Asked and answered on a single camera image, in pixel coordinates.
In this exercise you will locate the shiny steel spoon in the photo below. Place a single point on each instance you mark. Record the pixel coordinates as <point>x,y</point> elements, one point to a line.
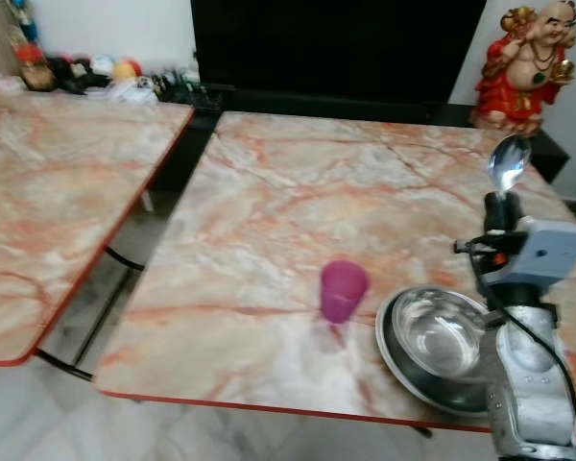
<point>510,163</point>

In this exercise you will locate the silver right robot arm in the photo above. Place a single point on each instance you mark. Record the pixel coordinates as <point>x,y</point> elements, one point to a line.
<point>520,408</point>

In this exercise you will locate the steel bowl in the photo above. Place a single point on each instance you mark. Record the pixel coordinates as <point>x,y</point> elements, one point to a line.
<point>440,331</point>

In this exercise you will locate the red laughing Buddha statue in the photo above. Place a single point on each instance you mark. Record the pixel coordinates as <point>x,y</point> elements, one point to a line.
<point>523,72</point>

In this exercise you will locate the steel plate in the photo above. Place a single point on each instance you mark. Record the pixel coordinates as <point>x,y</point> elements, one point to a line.
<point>413,379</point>

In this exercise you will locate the purple plastic cup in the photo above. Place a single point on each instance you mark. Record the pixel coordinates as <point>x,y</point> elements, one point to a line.
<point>344,288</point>

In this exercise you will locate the black television screen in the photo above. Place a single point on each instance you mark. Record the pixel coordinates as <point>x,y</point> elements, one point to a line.
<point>336,48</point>

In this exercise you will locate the white plastic bag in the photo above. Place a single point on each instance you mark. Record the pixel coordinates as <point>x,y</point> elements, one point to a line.
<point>125,93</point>

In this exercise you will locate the yellow and red ball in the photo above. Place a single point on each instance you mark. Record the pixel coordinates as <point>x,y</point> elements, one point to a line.
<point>126,68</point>

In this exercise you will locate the brown pot with red flowers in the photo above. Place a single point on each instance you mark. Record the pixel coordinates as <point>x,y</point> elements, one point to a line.
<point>36,69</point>

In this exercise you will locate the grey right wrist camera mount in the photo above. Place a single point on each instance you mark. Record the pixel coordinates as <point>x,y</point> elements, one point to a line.
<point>547,248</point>

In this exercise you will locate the black metal table leg frame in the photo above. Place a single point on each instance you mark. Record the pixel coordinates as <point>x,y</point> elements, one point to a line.
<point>96,331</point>

